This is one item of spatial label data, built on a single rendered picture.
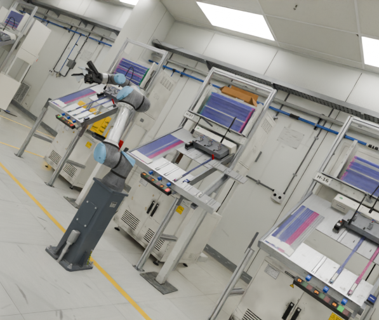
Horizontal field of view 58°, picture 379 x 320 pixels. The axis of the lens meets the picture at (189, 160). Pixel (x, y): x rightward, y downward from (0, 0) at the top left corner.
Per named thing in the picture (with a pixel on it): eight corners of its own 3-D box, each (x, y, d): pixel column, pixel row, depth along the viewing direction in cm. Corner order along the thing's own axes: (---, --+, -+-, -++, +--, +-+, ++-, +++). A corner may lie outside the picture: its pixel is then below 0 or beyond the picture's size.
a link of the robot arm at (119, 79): (131, 79, 256) (125, 80, 264) (119, 70, 249) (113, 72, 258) (127, 88, 254) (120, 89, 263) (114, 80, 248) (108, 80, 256)
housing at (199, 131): (230, 160, 314) (231, 148, 305) (191, 140, 341) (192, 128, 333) (235, 157, 318) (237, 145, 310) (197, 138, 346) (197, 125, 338)
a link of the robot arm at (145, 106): (159, 107, 229) (140, 84, 268) (146, 99, 223) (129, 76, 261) (148, 120, 232) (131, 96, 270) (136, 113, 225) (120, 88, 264)
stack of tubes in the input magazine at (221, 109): (239, 133, 308) (254, 106, 308) (198, 113, 336) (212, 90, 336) (244, 137, 318) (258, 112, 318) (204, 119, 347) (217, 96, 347)
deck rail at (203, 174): (179, 193, 271) (179, 187, 268) (177, 192, 273) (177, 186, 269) (234, 159, 314) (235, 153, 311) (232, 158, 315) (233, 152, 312)
